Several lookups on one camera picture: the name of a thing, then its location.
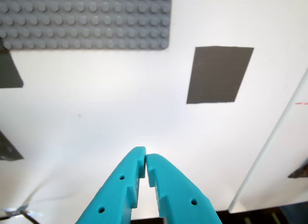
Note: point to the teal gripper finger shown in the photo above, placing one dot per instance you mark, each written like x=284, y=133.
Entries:
x=113, y=192
x=178, y=197

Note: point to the crumpled silver tape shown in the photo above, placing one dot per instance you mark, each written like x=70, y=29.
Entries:
x=14, y=211

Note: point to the dark grey tape piece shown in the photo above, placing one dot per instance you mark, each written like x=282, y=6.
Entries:
x=8, y=149
x=9, y=72

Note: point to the dark grey tape patch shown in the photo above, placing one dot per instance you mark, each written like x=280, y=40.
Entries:
x=219, y=74

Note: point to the grey studded baseplate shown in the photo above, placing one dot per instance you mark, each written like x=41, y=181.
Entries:
x=84, y=19

